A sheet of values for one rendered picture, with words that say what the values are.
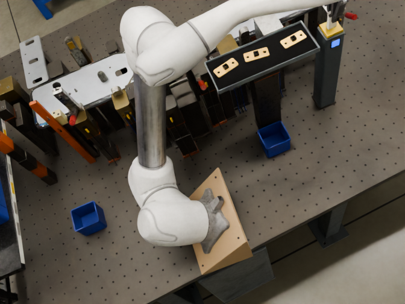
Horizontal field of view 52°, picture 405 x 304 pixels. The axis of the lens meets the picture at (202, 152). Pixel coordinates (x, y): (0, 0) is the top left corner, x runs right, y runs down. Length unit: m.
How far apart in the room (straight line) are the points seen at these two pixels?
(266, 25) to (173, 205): 0.74
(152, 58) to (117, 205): 0.91
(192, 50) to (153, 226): 0.60
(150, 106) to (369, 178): 0.91
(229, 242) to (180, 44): 0.73
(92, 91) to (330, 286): 1.51
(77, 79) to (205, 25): 0.88
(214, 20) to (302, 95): 0.90
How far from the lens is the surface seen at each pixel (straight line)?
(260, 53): 1.47
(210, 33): 1.10
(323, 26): 1.54
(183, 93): 1.67
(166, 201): 1.44
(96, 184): 1.92
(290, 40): 1.50
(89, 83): 1.82
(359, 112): 1.88
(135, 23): 1.20
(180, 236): 1.43
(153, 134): 1.39
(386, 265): 2.39
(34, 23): 3.91
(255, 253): 1.69
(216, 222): 1.50
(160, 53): 1.08
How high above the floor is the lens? 2.30
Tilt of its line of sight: 61 degrees down
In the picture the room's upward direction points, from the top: 24 degrees counter-clockwise
